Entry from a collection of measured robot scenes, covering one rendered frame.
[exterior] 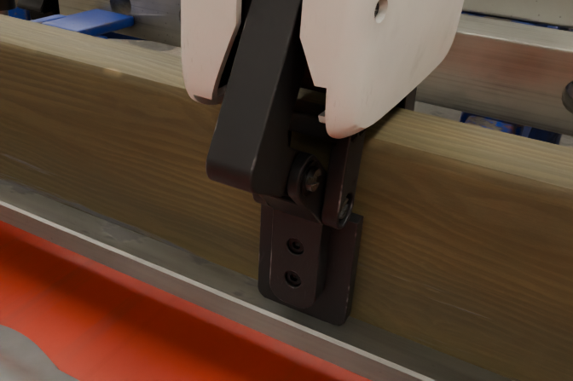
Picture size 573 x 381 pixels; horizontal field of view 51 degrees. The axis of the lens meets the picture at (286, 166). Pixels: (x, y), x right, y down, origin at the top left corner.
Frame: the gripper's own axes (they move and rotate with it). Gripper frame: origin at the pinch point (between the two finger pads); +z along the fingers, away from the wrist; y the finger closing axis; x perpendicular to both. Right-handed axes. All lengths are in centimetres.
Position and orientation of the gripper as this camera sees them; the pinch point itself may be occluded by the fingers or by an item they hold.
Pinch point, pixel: (332, 228)
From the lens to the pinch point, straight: 20.5
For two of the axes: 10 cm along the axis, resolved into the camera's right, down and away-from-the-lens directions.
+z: -0.5, 8.9, 4.6
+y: -4.7, 3.8, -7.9
